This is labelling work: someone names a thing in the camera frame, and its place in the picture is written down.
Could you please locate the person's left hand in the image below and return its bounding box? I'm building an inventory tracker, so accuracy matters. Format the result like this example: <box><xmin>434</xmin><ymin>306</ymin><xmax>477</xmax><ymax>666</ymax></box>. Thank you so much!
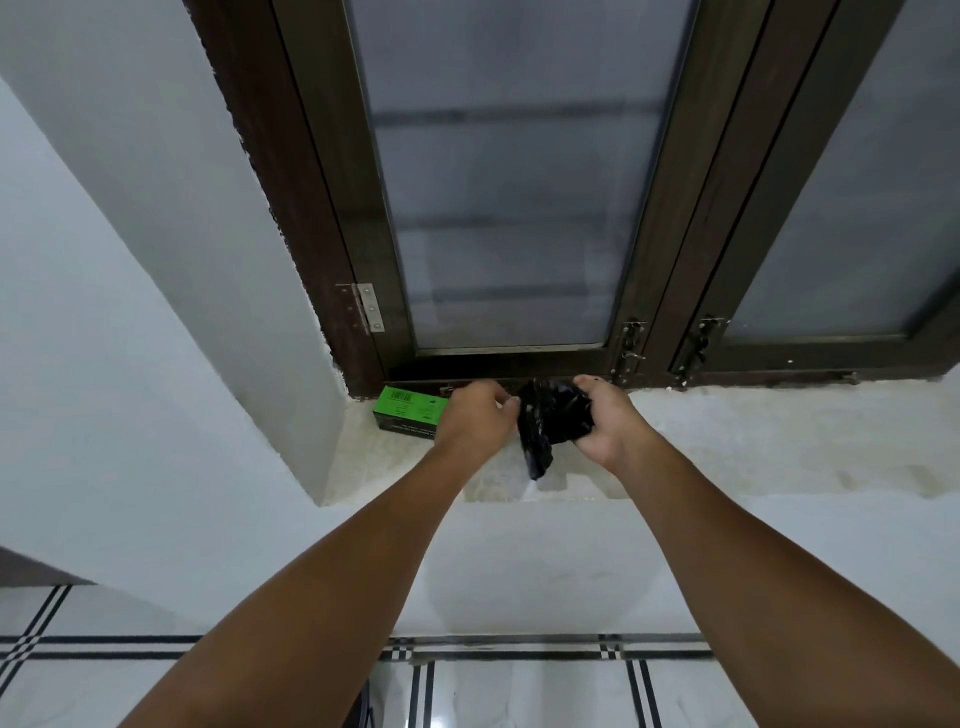
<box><xmin>434</xmin><ymin>379</ymin><xmax>522</xmax><ymax>464</ymax></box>

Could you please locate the person's right hand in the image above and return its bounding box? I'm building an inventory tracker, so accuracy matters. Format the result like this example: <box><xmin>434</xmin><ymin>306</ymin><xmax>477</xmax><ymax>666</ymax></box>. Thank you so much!
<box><xmin>573</xmin><ymin>375</ymin><xmax>656</xmax><ymax>478</ymax></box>

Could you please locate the black plastic bag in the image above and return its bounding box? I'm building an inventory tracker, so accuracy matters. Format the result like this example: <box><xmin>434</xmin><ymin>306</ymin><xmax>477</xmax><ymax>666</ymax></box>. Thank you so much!
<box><xmin>516</xmin><ymin>378</ymin><xmax>596</xmax><ymax>482</ymax></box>

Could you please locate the person's right forearm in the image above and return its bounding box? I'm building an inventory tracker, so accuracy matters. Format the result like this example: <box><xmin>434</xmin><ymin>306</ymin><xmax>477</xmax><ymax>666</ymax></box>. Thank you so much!
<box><xmin>616</xmin><ymin>433</ymin><xmax>960</xmax><ymax>728</ymax></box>

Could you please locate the person's left forearm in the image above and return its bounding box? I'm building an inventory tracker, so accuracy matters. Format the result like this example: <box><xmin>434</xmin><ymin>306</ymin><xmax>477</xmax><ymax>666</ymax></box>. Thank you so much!
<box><xmin>118</xmin><ymin>441</ymin><xmax>483</xmax><ymax>728</ymax></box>

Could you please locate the dark metal window latch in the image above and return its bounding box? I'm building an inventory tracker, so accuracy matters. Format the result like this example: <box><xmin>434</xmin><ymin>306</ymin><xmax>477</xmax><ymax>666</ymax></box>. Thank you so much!
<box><xmin>669</xmin><ymin>316</ymin><xmax>730</xmax><ymax>387</ymax></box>
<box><xmin>609</xmin><ymin>320</ymin><xmax>648</xmax><ymax>388</ymax></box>

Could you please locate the green and black box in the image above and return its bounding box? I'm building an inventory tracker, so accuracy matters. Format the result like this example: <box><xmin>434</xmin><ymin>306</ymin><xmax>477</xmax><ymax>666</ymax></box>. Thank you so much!
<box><xmin>372</xmin><ymin>386</ymin><xmax>451</xmax><ymax>441</ymax></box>

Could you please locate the silver window hinge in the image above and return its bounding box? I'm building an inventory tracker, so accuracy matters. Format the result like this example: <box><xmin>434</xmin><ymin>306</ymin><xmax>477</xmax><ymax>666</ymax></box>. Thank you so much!
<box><xmin>335</xmin><ymin>282</ymin><xmax>387</xmax><ymax>336</ymax></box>

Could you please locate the frosted glass window pane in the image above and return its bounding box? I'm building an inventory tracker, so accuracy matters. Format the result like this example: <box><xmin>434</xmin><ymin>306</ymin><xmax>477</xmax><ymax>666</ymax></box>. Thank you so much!
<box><xmin>344</xmin><ymin>0</ymin><xmax>701</xmax><ymax>352</ymax></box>
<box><xmin>723</xmin><ymin>0</ymin><xmax>960</xmax><ymax>340</ymax></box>

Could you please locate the dark brown window frame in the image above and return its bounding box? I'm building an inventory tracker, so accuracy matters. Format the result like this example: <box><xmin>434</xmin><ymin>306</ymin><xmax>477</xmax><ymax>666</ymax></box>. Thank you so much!
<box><xmin>183</xmin><ymin>0</ymin><xmax>960</xmax><ymax>399</ymax></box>

